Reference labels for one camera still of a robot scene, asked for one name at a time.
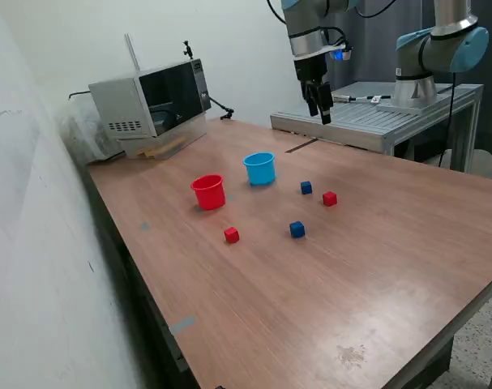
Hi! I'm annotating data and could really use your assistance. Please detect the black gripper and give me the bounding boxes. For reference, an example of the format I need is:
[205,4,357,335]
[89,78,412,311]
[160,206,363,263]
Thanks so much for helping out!
[293,54,334,126]

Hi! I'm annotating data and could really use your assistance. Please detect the blue plastic bin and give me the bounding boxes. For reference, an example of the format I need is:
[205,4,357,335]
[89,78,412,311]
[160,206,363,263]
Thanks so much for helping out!
[242,152,277,187]

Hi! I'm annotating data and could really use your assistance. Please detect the red plastic bin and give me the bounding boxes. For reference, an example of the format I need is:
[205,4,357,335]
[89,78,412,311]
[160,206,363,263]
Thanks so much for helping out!
[190,173,226,212]

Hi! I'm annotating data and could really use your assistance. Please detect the aluminium robot mounting stand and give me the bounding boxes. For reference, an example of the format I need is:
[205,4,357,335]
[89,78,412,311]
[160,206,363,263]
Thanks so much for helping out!
[269,80,485,173]

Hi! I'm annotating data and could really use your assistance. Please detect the thin metal strip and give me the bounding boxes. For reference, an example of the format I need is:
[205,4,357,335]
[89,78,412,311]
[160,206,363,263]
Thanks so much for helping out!
[285,137,319,154]

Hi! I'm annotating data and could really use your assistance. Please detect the dark grey curtain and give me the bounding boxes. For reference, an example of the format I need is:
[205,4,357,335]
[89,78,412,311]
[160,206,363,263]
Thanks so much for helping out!
[307,0,492,152]

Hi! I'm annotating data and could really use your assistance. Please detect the clear plastic box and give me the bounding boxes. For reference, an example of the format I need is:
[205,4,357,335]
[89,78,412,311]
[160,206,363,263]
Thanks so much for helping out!
[118,115,209,161]

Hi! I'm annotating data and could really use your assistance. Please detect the wooden sticks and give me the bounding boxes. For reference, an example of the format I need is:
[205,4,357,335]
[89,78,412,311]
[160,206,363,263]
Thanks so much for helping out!
[136,135,188,159]

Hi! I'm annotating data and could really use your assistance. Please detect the white thin rod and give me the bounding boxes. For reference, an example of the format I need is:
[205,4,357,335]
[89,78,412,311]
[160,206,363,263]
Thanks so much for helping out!
[123,33,142,73]

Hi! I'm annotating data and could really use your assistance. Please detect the silver microwave oven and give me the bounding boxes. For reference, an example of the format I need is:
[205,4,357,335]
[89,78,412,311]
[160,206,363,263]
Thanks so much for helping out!
[88,58,212,141]

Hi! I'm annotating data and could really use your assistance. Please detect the clear plastic bag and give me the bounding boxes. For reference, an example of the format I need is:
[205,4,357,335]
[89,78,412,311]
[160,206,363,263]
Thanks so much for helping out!
[57,103,125,165]

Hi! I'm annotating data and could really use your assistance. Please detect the long blue tape strip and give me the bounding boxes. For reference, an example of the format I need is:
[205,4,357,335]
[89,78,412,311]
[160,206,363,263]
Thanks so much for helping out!
[169,314,198,336]

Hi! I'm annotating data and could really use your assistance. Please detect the silver connector with cable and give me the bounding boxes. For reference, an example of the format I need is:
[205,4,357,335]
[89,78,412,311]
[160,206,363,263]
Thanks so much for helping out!
[330,92,392,103]

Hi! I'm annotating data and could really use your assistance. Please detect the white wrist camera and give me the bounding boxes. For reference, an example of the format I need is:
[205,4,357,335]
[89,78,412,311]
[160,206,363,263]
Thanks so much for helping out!
[328,44,353,62]

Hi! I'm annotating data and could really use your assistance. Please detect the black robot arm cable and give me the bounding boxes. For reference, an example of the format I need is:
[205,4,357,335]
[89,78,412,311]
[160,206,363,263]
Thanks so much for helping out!
[267,0,397,48]

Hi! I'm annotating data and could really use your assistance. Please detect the black hanging cable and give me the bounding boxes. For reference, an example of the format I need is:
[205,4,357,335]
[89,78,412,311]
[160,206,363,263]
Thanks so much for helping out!
[438,69,461,168]

